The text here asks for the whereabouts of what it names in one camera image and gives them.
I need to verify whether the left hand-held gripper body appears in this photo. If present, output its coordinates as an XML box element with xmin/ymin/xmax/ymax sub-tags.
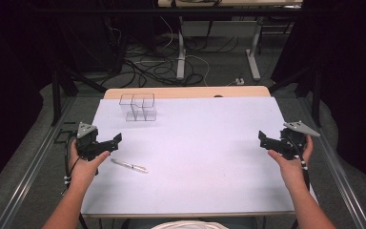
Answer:
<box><xmin>75</xmin><ymin>122</ymin><xmax>112</xmax><ymax>162</ymax></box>

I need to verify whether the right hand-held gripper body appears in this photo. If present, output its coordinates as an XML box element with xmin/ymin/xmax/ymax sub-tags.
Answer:
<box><xmin>274</xmin><ymin>120</ymin><xmax>321</xmax><ymax>161</ymax></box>

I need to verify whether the clear acrylic organizer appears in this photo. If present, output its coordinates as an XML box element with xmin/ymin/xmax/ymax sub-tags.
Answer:
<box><xmin>118</xmin><ymin>93</ymin><xmax>158</xmax><ymax>123</ymax></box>

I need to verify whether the person's right hand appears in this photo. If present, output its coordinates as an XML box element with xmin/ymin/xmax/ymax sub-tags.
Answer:
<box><xmin>267</xmin><ymin>135</ymin><xmax>315</xmax><ymax>191</ymax></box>

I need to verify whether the person's left hand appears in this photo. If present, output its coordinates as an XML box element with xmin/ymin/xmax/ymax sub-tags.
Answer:
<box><xmin>69</xmin><ymin>139</ymin><xmax>112</xmax><ymax>191</ymax></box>

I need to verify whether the black metal stand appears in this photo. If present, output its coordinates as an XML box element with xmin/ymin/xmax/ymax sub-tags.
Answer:
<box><xmin>268</xmin><ymin>63</ymin><xmax>323</xmax><ymax>128</ymax></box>
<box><xmin>51</xmin><ymin>63</ymin><xmax>109</xmax><ymax>127</ymax></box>

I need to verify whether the white table cover sheet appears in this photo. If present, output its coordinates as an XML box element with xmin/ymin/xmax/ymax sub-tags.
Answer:
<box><xmin>80</xmin><ymin>96</ymin><xmax>319</xmax><ymax>218</ymax></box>

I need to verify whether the white desk leg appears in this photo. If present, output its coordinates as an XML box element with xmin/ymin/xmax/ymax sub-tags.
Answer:
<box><xmin>245</xmin><ymin>17</ymin><xmax>265</xmax><ymax>82</ymax></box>
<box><xmin>175</xmin><ymin>15</ymin><xmax>187</xmax><ymax>81</ymax></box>

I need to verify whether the dark curtain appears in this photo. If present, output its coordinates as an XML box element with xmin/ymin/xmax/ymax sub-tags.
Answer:
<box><xmin>270</xmin><ymin>0</ymin><xmax>366</xmax><ymax>192</ymax></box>
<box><xmin>0</xmin><ymin>0</ymin><xmax>61</xmax><ymax>199</ymax></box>

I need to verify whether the person's light clothing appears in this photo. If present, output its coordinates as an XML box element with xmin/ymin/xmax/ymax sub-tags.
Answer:
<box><xmin>150</xmin><ymin>220</ymin><xmax>231</xmax><ymax>229</ymax></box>

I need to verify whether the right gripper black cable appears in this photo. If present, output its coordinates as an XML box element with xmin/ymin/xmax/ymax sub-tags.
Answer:
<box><xmin>287</xmin><ymin>136</ymin><xmax>312</xmax><ymax>229</ymax></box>

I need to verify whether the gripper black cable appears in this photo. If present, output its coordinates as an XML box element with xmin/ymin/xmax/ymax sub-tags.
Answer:
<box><xmin>287</xmin><ymin>136</ymin><xmax>312</xmax><ymax>229</ymax></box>
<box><xmin>62</xmin><ymin>135</ymin><xmax>90</xmax><ymax>229</ymax></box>

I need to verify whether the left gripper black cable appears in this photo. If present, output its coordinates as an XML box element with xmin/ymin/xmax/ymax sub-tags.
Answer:
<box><xmin>62</xmin><ymin>135</ymin><xmax>90</xmax><ymax>229</ymax></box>

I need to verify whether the aluminium floor rail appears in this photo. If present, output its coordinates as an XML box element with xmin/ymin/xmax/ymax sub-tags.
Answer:
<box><xmin>296</xmin><ymin>94</ymin><xmax>366</xmax><ymax>229</ymax></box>
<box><xmin>0</xmin><ymin>94</ymin><xmax>77</xmax><ymax>229</ymax></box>

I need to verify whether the tangle of floor cables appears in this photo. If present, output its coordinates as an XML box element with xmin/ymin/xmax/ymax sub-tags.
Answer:
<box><xmin>108</xmin><ymin>15</ymin><xmax>242</xmax><ymax>89</ymax></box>

